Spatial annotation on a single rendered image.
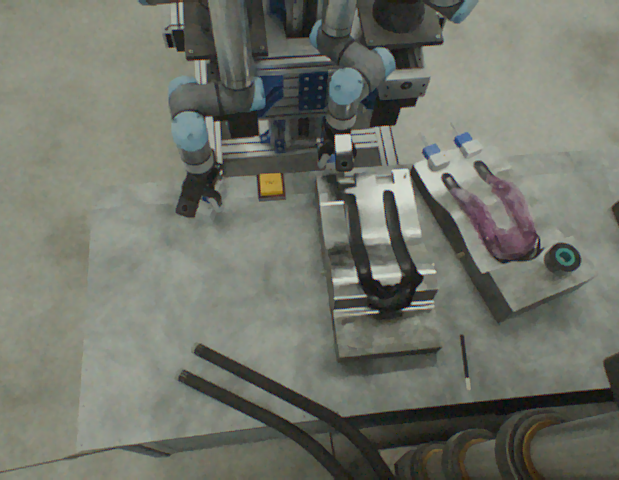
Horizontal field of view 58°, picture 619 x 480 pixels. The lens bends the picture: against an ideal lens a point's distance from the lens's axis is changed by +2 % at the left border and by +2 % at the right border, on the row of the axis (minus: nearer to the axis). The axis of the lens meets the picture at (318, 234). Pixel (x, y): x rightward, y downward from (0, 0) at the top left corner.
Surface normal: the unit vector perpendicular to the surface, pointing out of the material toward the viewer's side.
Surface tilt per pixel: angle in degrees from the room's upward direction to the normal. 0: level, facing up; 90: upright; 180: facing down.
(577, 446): 90
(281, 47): 0
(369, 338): 0
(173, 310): 0
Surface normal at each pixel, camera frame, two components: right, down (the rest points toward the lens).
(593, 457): -0.96, 0.22
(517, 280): 0.06, -0.42
